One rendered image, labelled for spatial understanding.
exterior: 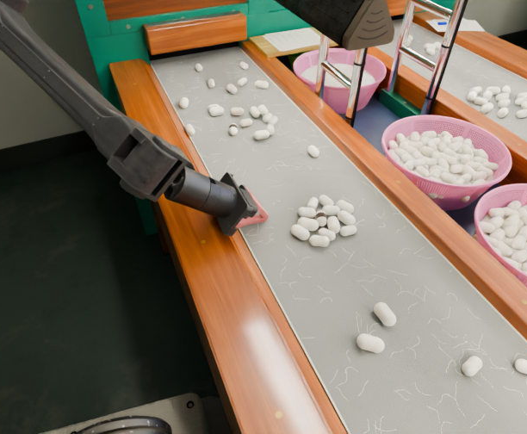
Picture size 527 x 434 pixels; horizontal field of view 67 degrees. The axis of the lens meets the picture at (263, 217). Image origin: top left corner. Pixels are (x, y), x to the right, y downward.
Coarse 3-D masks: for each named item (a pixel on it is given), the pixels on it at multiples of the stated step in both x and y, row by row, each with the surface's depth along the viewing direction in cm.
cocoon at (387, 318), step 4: (376, 304) 59; (380, 304) 59; (384, 304) 59; (376, 308) 59; (380, 308) 59; (384, 308) 58; (388, 308) 59; (376, 312) 59; (380, 312) 58; (384, 312) 58; (388, 312) 58; (392, 312) 58; (380, 316) 58; (384, 316) 58; (388, 316) 58; (392, 316) 58; (384, 320) 58; (388, 320) 57; (392, 320) 57; (384, 324) 58; (388, 324) 58; (392, 324) 58
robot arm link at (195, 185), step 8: (184, 168) 60; (184, 176) 59; (192, 176) 60; (200, 176) 61; (176, 184) 59; (184, 184) 59; (192, 184) 59; (200, 184) 60; (208, 184) 62; (168, 192) 60; (176, 192) 59; (184, 192) 59; (192, 192) 60; (200, 192) 61; (208, 192) 62; (176, 200) 60; (184, 200) 60; (192, 200) 61; (200, 200) 61
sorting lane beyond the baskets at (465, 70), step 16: (416, 32) 142; (432, 32) 142; (384, 48) 132; (416, 48) 132; (464, 48) 132; (416, 64) 123; (448, 64) 123; (464, 64) 123; (480, 64) 123; (448, 80) 116; (464, 80) 116; (480, 80) 116; (496, 80) 116; (512, 80) 116; (464, 96) 109; (480, 96) 109; (512, 96) 109; (480, 112) 103; (496, 112) 103; (512, 112) 103; (512, 128) 97
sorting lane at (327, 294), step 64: (192, 64) 123; (256, 128) 97; (256, 192) 80; (320, 192) 80; (256, 256) 68; (320, 256) 68; (384, 256) 68; (320, 320) 59; (448, 320) 59; (384, 384) 53; (448, 384) 53; (512, 384) 53
